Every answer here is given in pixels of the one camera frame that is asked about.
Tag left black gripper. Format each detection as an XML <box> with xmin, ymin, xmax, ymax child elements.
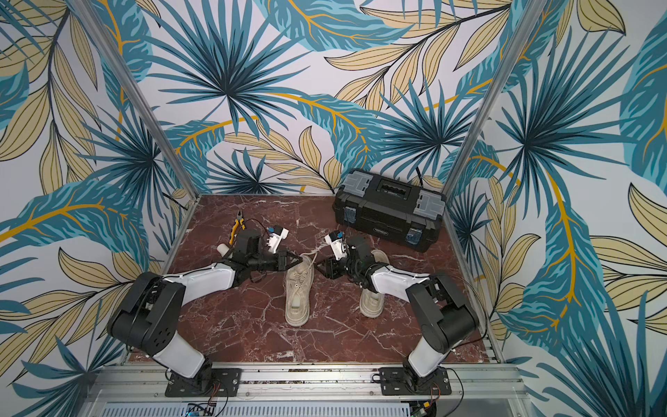
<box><xmin>248</xmin><ymin>248</ymin><xmax>303</xmax><ymax>271</ymax></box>

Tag beige sneaker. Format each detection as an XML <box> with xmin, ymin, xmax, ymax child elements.
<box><xmin>285</xmin><ymin>255</ymin><xmax>314</xmax><ymax>328</ymax></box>
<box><xmin>360</xmin><ymin>250</ymin><xmax>389</xmax><ymax>319</ymax></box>

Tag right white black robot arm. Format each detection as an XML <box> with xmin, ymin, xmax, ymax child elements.
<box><xmin>315</xmin><ymin>231</ymin><xmax>479</xmax><ymax>382</ymax></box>

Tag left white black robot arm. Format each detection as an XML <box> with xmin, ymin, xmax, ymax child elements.
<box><xmin>107</xmin><ymin>226</ymin><xmax>302</xmax><ymax>381</ymax></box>

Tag small beige cylinder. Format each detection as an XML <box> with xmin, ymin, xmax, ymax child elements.
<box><xmin>216</xmin><ymin>243</ymin><xmax>229</xmax><ymax>257</ymax></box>

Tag black grey toolbox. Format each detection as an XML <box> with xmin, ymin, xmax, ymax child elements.
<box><xmin>333</xmin><ymin>170</ymin><xmax>446</xmax><ymax>253</ymax></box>

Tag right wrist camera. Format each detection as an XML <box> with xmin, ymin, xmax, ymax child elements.
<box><xmin>325</xmin><ymin>230</ymin><xmax>347</xmax><ymax>261</ymax></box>

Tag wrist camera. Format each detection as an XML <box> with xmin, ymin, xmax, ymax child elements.
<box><xmin>267</xmin><ymin>225</ymin><xmax>288</xmax><ymax>254</ymax></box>
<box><xmin>325</xmin><ymin>230</ymin><xmax>347</xmax><ymax>261</ymax></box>

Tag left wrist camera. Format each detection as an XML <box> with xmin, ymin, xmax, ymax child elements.
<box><xmin>267</xmin><ymin>225</ymin><xmax>288</xmax><ymax>254</ymax></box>

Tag yellow handled pliers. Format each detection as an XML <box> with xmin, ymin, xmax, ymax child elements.
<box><xmin>230</xmin><ymin>210</ymin><xmax>246</xmax><ymax>237</ymax></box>

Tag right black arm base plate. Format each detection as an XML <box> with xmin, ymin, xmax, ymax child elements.
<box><xmin>373</xmin><ymin>367</ymin><xmax>452</xmax><ymax>397</ymax></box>

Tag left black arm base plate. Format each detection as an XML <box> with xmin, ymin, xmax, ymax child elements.
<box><xmin>165</xmin><ymin>368</ymin><xmax>242</xmax><ymax>398</ymax></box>

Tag aluminium front rail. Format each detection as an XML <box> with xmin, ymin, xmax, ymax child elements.
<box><xmin>80</xmin><ymin>362</ymin><xmax>536</xmax><ymax>416</ymax></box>

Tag left aluminium corner post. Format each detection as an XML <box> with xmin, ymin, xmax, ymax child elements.
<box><xmin>71</xmin><ymin>0</ymin><xmax>200</xmax><ymax>200</ymax></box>

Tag aluminium corner post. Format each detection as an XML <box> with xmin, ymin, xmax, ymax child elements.
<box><xmin>71</xmin><ymin>0</ymin><xmax>200</xmax><ymax>200</ymax></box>
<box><xmin>442</xmin><ymin>1</ymin><xmax>546</xmax><ymax>200</ymax></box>

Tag right aluminium corner post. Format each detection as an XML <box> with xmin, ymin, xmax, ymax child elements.
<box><xmin>442</xmin><ymin>1</ymin><xmax>546</xmax><ymax>200</ymax></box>

